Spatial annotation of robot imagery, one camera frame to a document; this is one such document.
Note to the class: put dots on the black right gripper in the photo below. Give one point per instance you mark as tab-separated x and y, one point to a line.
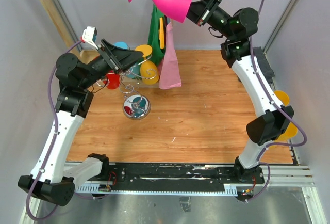
200	12

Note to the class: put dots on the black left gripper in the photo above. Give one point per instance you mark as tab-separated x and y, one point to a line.
116	58

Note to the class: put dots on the blue plastic wine glass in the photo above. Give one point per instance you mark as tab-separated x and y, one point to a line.
134	70

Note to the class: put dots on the red plastic wine glass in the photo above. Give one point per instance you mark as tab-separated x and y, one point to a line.
113	80

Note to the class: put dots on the yellow wine glass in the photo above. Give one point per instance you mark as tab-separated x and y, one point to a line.
283	97
148	70
290	132

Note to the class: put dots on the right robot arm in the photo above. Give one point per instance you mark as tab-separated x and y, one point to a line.
272	115

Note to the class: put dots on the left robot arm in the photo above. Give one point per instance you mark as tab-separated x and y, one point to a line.
48	180

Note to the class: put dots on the chrome wine glass rack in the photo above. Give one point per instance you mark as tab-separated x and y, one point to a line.
136	106

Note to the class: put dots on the grey hanger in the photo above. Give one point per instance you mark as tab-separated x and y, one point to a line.
167	20

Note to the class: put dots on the green tank top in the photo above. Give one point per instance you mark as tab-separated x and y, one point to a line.
157	54

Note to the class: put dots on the yellow plastic hanger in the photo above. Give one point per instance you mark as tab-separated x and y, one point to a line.
161	33

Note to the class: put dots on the pink shirt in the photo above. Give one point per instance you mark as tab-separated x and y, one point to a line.
170	74

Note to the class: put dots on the folded dark grey cloth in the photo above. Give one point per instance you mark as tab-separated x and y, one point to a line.
264	64

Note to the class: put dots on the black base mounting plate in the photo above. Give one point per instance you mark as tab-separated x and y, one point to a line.
171	179

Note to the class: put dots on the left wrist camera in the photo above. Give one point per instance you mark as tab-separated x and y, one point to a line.
89	36

